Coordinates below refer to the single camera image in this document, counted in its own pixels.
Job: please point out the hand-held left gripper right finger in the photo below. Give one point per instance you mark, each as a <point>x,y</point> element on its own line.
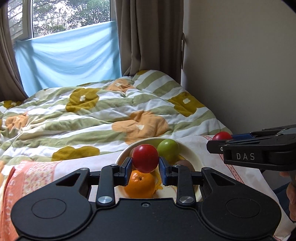
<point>163,172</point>

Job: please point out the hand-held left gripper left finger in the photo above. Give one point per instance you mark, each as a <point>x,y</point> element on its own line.
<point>126,172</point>

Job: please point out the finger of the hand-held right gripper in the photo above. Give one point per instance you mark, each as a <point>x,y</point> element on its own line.
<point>266,132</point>
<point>242,144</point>

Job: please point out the large orange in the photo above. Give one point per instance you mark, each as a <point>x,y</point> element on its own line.
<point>140,184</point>

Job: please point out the red apple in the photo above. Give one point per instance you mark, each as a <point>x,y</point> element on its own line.
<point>222,136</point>

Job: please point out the red tomato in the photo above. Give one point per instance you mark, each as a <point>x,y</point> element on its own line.
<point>145,158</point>

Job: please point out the brown kiwi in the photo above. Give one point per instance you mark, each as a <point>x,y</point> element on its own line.
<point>185,164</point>

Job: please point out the green apple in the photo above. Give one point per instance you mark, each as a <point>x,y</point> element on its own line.
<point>167,148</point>

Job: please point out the cream ceramic bowl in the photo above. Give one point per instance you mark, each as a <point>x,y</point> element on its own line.
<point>192,155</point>

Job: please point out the person's right hand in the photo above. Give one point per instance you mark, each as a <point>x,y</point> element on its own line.
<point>291,199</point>

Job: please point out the dark blue cloth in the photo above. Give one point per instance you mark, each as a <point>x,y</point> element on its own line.
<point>278,190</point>

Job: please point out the white towel with pink border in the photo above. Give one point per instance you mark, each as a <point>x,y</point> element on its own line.
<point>249,183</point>

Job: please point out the striped floral duvet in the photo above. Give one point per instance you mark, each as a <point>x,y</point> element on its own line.
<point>92,120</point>

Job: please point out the light blue window cloth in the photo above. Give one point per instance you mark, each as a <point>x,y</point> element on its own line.
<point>69,62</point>

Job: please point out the brown curtain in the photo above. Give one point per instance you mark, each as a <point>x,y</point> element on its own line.
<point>148,34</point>
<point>9,64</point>

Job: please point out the window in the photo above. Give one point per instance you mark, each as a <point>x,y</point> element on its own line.
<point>69,16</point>

